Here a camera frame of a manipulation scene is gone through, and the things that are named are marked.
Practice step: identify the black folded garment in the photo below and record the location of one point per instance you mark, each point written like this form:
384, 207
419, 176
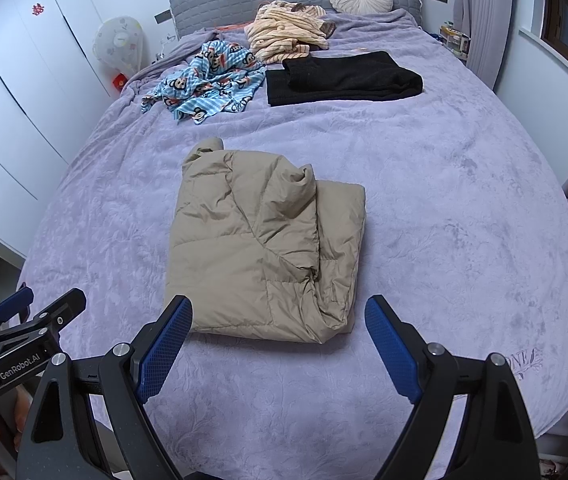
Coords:
344, 77

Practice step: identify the beige puffer jacket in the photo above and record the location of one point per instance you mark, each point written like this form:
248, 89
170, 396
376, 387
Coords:
244, 240

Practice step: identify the white window sill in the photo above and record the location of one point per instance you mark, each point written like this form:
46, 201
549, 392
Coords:
549, 80

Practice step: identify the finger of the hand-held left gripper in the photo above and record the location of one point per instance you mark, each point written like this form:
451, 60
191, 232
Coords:
56, 307
14, 302

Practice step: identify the white covered floor fan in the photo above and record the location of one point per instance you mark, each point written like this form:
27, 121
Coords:
119, 42

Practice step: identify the beige striped garment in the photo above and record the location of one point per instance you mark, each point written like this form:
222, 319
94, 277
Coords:
284, 30

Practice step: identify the purple plush blanket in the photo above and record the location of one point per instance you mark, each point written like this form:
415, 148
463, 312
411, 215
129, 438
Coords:
439, 185

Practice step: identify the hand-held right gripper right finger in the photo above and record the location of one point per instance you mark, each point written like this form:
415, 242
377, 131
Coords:
394, 345

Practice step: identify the white wardrobe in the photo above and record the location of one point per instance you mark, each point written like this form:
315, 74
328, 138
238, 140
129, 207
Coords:
14, 85

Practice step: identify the blue monkey print garment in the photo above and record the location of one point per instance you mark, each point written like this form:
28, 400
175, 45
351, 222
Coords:
209, 80

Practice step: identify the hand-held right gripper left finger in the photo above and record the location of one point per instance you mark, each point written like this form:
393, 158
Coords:
164, 345

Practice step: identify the items on nightstand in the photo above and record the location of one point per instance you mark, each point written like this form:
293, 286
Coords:
454, 40

